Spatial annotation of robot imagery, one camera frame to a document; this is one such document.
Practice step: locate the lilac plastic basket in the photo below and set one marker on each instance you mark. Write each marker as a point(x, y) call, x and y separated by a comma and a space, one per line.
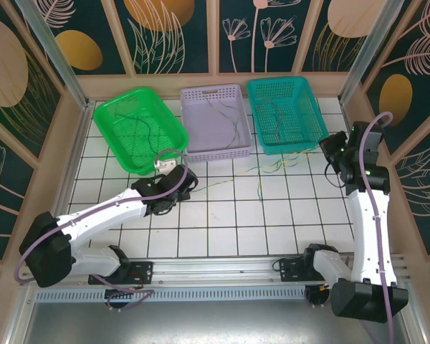
point(200, 129)

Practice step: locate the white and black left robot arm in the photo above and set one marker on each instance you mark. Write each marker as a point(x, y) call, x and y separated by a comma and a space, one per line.
point(104, 208)

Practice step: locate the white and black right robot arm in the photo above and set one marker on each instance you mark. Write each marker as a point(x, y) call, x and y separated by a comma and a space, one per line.
point(371, 233)

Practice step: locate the teal plastic basket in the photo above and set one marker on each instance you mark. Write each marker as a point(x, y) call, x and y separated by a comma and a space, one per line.
point(297, 118)

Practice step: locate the green plastic basket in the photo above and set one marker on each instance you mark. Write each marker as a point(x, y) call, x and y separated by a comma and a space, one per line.
point(129, 136)

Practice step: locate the small black controller board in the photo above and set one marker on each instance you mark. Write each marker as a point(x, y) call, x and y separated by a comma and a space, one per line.
point(123, 294)

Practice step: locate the grey metal plate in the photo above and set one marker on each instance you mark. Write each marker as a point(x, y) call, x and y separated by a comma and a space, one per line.
point(215, 326)

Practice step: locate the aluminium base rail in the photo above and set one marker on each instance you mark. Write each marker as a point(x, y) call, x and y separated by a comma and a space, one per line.
point(208, 272)

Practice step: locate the aluminium frame post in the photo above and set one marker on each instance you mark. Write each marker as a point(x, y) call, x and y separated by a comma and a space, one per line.
point(51, 46)
point(371, 50)

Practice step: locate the aluminium side rail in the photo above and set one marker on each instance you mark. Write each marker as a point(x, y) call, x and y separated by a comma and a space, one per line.
point(70, 179)

